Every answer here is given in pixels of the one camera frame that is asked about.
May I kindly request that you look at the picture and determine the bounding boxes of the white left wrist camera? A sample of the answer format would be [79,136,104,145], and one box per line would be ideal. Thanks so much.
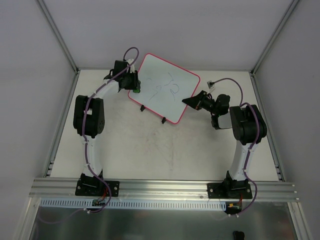
[207,80,215,90]

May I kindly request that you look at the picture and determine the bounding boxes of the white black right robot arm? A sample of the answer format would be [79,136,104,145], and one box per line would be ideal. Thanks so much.
[73,59,141,189]

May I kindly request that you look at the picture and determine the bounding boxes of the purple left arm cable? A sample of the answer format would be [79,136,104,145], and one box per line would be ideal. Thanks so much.
[213,78,262,218]

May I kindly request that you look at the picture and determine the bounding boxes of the aluminium frame post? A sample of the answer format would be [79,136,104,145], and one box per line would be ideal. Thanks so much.
[251,0,301,76]
[35,0,79,74]

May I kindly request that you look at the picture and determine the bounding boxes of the left aluminium frame post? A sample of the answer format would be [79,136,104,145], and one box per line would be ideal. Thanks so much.
[35,0,79,74]

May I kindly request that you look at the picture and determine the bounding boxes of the pink-framed whiteboard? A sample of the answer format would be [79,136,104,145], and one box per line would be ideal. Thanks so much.
[128,53,201,124]

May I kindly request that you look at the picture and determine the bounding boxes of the white slotted cable duct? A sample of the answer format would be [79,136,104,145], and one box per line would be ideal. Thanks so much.
[39,198,227,211]

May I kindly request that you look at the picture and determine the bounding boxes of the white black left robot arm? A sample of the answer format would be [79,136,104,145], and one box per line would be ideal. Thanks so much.
[182,90,268,186]

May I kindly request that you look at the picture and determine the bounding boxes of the green bone-shaped eraser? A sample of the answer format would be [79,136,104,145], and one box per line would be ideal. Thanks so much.
[133,89,141,94]

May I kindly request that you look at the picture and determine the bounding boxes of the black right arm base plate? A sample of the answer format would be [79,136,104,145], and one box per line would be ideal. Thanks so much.
[75,178,120,197]

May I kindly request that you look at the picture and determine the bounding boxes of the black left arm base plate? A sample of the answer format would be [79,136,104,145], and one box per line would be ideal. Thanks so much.
[206,182,253,200]

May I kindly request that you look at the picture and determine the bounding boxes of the black object bottom edge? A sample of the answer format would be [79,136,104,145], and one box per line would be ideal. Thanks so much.
[233,231,245,240]

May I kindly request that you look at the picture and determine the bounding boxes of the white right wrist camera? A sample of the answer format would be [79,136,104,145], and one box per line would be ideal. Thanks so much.
[126,58,135,72]

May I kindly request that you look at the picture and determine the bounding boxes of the aluminium mounting rail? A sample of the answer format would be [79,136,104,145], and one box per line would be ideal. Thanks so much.
[28,177,300,202]

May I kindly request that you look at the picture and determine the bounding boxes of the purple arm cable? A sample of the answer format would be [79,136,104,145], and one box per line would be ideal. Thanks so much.
[81,46,140,181]
[213,78,262,218]

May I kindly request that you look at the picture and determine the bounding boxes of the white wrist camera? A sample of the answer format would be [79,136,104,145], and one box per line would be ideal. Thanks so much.
[126,58,135,72]
[207,80,215,90]

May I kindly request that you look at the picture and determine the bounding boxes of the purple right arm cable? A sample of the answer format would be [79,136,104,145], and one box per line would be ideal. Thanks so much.
[81,46,140,181]

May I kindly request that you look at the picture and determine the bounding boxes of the right aluminium frame post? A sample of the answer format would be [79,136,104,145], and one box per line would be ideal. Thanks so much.
[251,0,301,76]

